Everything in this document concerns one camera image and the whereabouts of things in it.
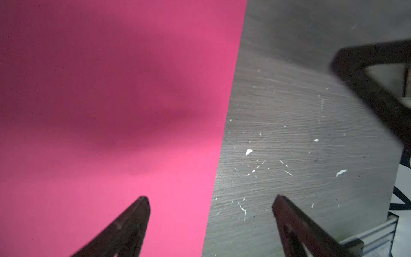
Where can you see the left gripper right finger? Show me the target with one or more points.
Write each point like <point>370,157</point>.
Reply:
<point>300,235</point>

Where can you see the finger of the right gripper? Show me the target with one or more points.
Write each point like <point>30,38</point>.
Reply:
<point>349,65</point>

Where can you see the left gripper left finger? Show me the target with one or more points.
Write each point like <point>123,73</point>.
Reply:
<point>124,236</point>

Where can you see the magenta paper sheet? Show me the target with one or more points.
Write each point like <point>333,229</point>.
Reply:
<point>106,101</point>

